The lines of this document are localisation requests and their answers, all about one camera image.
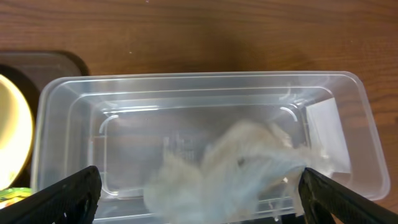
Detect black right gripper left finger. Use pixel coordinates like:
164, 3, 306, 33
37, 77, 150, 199
1, 166, 102, 224

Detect dark brown serving tray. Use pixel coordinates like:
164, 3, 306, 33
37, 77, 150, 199
1, 52, 91, 192

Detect white napkin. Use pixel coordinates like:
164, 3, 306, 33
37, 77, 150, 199
144, 120, 333, 223

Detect yellow-green plate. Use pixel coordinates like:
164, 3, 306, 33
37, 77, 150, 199
1, 75, 34, 190

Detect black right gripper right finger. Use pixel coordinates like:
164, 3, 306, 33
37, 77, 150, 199
298, 168, 397, 224

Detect green orange snack wrapper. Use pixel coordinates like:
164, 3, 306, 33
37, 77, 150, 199
0, 187, 32, 209

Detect clear plastic container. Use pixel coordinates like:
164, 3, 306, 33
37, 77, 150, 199
30, 71, 391, 223

